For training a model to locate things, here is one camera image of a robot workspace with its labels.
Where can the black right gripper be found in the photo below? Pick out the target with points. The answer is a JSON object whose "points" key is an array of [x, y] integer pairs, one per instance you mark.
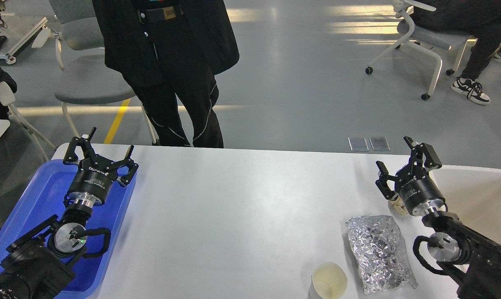
{"points": [[413, 186]]}

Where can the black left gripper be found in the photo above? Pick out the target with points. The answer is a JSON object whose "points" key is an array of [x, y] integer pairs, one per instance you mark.
{"points": [[93, 181]]}

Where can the white paper cup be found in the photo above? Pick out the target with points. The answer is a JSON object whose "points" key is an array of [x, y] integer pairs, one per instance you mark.
{"points": [[328, 281]]}

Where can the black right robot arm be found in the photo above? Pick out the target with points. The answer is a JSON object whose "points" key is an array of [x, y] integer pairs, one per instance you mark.
{"points": [[469, 258]]}

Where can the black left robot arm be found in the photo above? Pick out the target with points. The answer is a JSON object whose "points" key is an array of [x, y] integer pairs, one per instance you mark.
{"points": [[58, 240]]}

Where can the crumpled beige paper ball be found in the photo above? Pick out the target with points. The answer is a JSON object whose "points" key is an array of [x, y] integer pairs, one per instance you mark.
{"points": [[397, 207]]}

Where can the right metal floor plate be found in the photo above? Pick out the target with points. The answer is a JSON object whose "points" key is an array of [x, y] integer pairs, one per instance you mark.
{"points": [[379, 144]]}

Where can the metal floor plate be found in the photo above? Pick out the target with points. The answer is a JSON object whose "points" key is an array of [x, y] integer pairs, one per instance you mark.
{"points": [[379, 144], [358, 144]]}

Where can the left metal floor plate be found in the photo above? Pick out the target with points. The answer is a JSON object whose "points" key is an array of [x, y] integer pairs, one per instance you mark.
{"points": [[358, 144]]}

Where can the blue plastic tray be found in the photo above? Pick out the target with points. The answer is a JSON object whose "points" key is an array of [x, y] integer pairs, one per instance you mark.
{"points": [[43, 198]]}

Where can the crumpled silver foil bag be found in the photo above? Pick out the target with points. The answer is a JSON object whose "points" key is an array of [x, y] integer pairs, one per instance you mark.
{"points": [[380, 252]]}

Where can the white plastic bin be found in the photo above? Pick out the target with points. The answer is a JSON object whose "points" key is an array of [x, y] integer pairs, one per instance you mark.
{"points": [[474, 194]]}

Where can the white chair at left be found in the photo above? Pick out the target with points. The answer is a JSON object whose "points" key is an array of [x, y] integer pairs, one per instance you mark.
{"points": [[8, 88]]}

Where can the standing person in black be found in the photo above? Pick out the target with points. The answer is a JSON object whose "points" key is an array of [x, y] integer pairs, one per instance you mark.
{"points": [[169, 52]]}

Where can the white wheeled office chair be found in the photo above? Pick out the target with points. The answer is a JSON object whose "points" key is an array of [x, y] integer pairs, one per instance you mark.
{"points": [[424, 41]]}

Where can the seated person in black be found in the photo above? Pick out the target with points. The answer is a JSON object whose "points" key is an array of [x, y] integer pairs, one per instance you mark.
{"points": [[479, 18]]}

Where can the grey chair white frame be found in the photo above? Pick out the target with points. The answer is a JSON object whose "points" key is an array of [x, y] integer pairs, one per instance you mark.
{"points": [[86, 80]]}

